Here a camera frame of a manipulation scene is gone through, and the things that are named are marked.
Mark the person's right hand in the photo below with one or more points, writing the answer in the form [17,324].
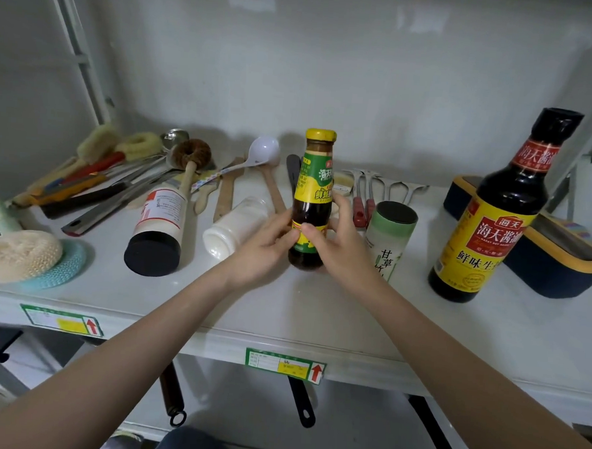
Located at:
[346,254]

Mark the person's left hand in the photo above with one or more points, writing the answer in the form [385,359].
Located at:
[260,254]

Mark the white plastic seasoning bottle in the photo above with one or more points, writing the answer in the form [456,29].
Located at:
[234,226]

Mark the green white bamboo salt can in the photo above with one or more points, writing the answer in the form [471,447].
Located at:
[392,232]

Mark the small yellow-capped sauce bottle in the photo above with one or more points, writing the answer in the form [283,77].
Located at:
[314,183]

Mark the black-capped white seasoning shaker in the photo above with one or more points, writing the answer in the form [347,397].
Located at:
[157,224]

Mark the large dark soy sauce bottle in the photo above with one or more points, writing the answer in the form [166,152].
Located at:
[494,227]

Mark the person's right forearm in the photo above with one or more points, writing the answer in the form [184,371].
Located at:
[480,390]

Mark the person's left forearm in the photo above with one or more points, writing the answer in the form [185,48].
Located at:
[110,366]

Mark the person's blue trouser leg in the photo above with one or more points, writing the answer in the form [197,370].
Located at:
[190,446]

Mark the white table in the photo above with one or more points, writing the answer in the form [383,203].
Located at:
[296,306]

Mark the small wooden fork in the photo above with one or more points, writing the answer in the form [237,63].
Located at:
[206,197]

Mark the black spatula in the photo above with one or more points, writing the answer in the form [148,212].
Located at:
[293,169]

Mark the white plastic ladle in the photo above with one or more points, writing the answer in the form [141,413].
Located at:
[265,148]

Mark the green white shelf label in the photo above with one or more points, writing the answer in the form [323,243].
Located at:
[283,366]
[60,321]

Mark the metal spoon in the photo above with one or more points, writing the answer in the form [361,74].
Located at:
[175,138]

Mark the white lower shelf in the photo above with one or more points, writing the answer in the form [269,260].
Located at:
[365,423]

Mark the teal scrubber pad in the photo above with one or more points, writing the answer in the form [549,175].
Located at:
[68,269]

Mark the cream sponge brush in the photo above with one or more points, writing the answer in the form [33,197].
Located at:
[98,143]

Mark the navy yellow cutlery box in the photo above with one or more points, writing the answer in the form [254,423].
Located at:
[551,260]

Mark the striped cloth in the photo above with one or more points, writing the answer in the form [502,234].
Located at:
[565,226]

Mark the pink white plastic bag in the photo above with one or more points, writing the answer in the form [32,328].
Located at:
[118,445]

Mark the cream round scrubber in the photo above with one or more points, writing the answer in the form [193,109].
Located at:
[17,257]

